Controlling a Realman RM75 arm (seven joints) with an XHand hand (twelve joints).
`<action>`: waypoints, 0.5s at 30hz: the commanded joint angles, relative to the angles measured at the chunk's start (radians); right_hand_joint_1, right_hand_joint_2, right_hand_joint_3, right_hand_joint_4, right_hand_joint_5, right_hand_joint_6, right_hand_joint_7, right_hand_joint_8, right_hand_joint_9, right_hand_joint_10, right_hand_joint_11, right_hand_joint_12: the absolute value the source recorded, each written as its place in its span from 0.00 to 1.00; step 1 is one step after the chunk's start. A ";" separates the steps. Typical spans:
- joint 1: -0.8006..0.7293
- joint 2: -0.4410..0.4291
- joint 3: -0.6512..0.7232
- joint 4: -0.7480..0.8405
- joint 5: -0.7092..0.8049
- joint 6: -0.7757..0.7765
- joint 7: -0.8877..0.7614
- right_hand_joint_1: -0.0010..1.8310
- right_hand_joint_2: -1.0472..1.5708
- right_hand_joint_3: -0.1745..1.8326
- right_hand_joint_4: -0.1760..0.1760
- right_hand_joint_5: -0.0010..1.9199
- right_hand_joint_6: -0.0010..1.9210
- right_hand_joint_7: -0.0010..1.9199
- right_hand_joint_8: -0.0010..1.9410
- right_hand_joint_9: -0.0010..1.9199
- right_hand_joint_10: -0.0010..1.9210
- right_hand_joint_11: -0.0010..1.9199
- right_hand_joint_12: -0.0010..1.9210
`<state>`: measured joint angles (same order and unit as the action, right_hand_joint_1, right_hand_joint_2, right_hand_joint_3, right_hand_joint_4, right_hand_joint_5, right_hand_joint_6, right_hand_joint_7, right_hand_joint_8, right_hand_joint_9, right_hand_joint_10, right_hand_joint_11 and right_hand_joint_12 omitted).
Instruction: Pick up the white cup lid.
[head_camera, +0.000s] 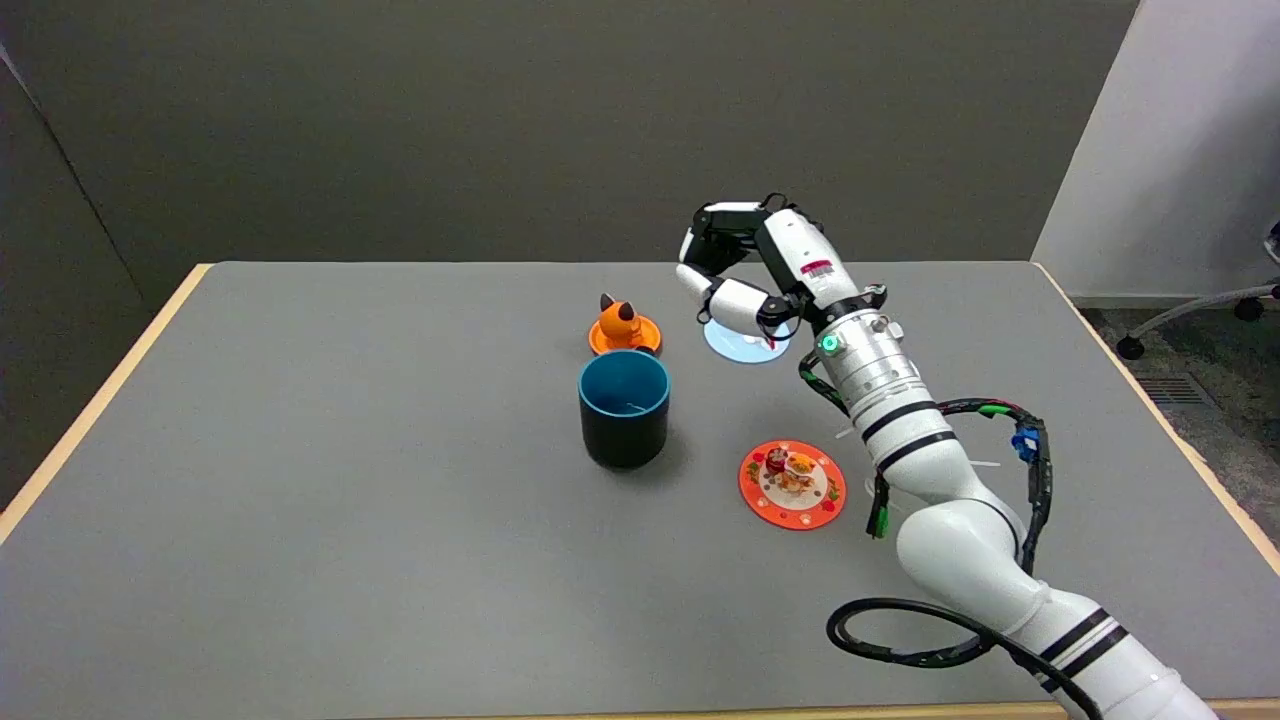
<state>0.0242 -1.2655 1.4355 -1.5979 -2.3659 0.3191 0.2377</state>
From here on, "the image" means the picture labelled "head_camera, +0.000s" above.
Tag orange cat cup lid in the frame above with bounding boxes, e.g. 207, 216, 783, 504
588, 293, 663, 358

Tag thick black looped cable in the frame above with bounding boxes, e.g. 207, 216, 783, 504
826, 598, 1103, 720

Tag grey office chair base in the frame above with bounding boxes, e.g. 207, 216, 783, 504
1115, 220, 1280, 361

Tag light blue balloon cup lid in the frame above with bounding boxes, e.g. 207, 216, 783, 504
704, 316, 792, 364

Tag metal floor vent grate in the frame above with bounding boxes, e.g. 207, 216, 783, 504
1135, 375, 1217, 407

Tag red cup lid with cat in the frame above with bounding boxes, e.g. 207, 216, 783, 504
738, 440, 847, 531

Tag black cable with coloured connectors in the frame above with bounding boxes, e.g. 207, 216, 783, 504
798, 350, 1053, 577

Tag dark cup with teal inside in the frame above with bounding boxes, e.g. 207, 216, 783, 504
578, 349, 671, 470

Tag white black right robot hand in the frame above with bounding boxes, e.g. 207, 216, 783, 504
677, 199, 863, 339

